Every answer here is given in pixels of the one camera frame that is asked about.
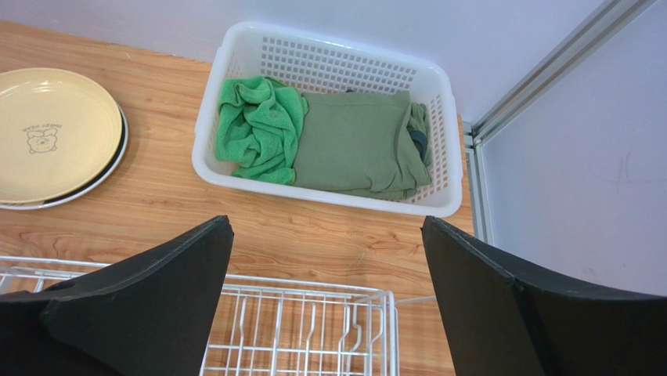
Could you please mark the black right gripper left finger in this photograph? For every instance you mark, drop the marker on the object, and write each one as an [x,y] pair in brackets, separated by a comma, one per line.
[150,314]

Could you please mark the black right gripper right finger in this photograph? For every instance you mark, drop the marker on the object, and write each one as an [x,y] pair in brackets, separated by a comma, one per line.
[504,315]

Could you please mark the white plate teal red rim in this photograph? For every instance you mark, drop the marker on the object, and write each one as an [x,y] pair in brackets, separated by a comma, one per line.
[83,190]

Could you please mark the cream yellow plate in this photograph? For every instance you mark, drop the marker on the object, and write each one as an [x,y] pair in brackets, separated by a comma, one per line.
[59,130]

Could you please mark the olive green shirt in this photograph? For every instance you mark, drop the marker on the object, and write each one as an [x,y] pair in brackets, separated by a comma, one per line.
[365,144]

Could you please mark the bright green towel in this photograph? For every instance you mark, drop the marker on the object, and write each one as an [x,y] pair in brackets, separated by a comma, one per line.
[260,124]

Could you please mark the white plastic laundry basket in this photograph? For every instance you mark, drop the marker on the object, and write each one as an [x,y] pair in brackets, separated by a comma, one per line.
[313,62]

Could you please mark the white wire dish rack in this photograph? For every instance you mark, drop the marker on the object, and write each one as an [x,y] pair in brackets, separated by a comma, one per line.
[269,326]

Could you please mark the right aluminium frame post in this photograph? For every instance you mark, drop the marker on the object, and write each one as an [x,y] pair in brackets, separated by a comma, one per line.
[595,30]

